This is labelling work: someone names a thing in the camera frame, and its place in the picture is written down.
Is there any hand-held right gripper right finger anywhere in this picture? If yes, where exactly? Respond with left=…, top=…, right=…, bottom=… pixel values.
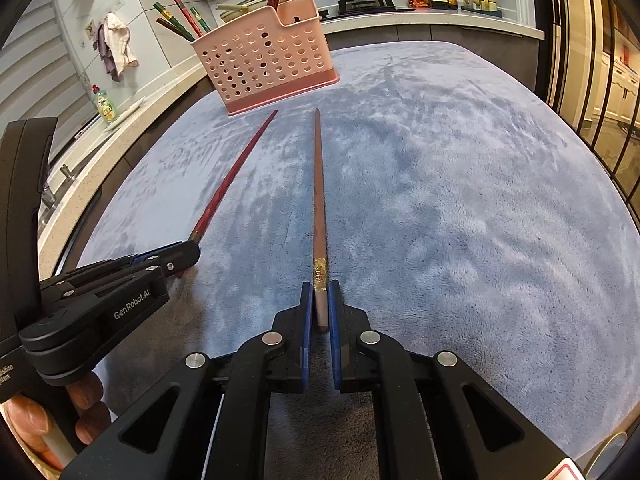
left=327, top=280, right=583, bottom=480

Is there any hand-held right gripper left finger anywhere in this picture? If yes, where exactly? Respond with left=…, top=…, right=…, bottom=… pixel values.
left=59, top=281, right=317, bottom=480

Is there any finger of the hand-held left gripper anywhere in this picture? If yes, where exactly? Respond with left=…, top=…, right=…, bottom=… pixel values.
left=132, top=241, right=202, bottom=266
left=42, top=259, right=201, bottom=307

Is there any bright red chopstick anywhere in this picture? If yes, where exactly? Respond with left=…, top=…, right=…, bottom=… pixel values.
left=189, top=109, right=278, bottom=246

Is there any brown chopstick with gold band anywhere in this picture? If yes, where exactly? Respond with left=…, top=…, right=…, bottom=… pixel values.
left=311, top=108, right=332, bottom=332

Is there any pink perforated utensil holder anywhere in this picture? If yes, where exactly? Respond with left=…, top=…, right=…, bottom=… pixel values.
left=190, top=0, right=341, bottom=118

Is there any person's left hand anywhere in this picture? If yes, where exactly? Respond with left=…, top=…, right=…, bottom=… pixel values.
left=0, top=372, right=113, bottom=471

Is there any steel faucet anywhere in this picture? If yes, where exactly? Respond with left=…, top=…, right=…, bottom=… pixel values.
left=40, top=162, right=73, bottom=211

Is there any green dish soap bottle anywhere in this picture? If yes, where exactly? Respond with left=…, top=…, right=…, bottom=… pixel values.
left=91, top=84, right=119, bottom=125

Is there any grey-blue plush mat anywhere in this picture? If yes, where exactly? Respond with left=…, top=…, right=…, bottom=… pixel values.
left=75, top=40, right=640, bottom=480

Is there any white window blind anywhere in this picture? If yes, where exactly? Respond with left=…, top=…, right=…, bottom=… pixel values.
left=0, top=0, right=101, bottom=131

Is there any purple cloth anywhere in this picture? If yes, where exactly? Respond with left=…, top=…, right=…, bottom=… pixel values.
left=95, top=22, right=123, bottom=83

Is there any pink white cloth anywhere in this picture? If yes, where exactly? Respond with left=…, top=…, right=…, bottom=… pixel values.
left=102, top=11, right=140, bottom=68

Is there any dark brown chopstick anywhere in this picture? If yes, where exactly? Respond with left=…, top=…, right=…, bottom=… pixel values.
left=156, top=17, right=190, bottom=42

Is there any green tipped chopstick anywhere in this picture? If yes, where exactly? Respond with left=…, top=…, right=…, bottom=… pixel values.
left=152, top=2, right=196, bottom=42

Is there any black gas stove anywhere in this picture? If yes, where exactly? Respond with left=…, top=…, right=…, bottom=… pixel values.
left=315, top=0, right=411, bottom=18

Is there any grey base cabinet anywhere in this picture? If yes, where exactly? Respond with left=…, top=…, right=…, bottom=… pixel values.
left=320, top=22, right=543, bottom=96

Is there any sliding glass door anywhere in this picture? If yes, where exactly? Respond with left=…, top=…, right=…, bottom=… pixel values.
left=530, top=0, right=640, bottom=221

